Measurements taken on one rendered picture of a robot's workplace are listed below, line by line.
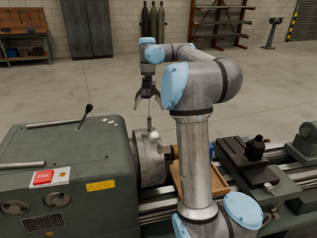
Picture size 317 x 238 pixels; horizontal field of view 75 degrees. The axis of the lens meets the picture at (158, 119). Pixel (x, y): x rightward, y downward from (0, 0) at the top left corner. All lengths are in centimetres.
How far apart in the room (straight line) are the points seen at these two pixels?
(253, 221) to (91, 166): 60
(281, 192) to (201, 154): 90
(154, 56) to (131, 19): 678
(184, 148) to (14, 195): 65
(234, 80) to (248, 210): 38
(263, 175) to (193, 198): 83
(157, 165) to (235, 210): 47
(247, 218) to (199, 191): 16
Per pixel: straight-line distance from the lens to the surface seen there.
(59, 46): 754
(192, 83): 50
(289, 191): 142
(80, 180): 87
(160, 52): 87
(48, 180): 88
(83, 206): 98
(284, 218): 181
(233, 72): 56
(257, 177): 135
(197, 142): 54
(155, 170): 104
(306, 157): 175
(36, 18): 742
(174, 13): 811
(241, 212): 69
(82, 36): 692
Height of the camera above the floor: 186
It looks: 32 degrees down
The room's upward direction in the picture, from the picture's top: 1 degrees clockwise
